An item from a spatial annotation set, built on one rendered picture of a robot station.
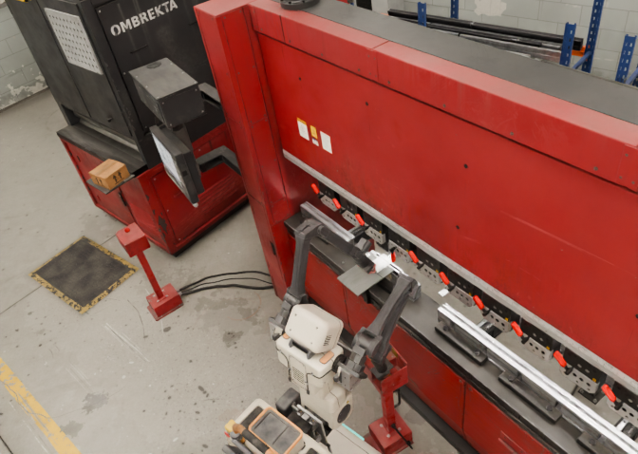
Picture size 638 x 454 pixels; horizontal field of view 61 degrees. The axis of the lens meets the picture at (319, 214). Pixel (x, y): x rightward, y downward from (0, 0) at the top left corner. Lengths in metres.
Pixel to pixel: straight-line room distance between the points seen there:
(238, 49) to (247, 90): 0.24
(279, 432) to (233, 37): 1.96
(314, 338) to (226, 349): 1.88
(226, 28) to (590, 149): 1.90
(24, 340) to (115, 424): 1.27
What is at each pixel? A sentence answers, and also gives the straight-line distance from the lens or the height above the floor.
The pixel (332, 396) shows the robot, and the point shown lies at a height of 0.90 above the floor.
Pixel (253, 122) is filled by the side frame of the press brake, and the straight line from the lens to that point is 3.22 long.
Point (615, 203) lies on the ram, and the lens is 1.83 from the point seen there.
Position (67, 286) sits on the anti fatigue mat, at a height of 0.01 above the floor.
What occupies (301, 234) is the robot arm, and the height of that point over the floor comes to 1.58.
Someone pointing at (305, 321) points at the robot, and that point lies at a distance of 2.39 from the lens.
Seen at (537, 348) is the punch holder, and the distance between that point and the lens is 2.50.
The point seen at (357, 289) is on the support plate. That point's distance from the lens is 2.97.
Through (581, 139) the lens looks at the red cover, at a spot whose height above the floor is 2.26.
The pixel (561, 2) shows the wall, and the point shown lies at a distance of 6.71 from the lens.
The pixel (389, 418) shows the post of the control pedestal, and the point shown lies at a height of 0.28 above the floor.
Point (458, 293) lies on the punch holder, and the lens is 2.65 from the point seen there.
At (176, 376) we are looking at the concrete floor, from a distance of 4.17.
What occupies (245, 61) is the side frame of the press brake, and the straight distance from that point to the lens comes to 3.07.
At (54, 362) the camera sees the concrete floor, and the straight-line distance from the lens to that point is 4.73.
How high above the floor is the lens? 3.20
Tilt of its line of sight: 40 degrees down
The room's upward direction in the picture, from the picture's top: 10 degrees counter-clockwise
